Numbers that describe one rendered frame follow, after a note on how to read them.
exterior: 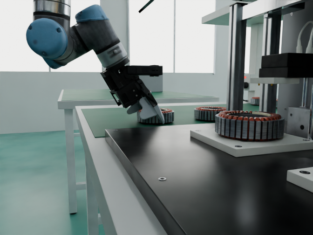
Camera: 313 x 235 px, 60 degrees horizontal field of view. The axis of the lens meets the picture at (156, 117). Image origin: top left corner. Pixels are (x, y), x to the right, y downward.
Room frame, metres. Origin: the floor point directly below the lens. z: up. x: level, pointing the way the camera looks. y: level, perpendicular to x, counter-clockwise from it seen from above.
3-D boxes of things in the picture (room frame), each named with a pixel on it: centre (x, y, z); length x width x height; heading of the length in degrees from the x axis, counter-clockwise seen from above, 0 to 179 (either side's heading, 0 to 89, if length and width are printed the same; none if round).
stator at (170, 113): (0.81, 0.00, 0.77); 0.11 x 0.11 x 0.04
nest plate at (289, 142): (0.46, -0.16, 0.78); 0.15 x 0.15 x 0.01; 18
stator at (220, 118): (0.46, -0.16, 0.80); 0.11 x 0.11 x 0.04
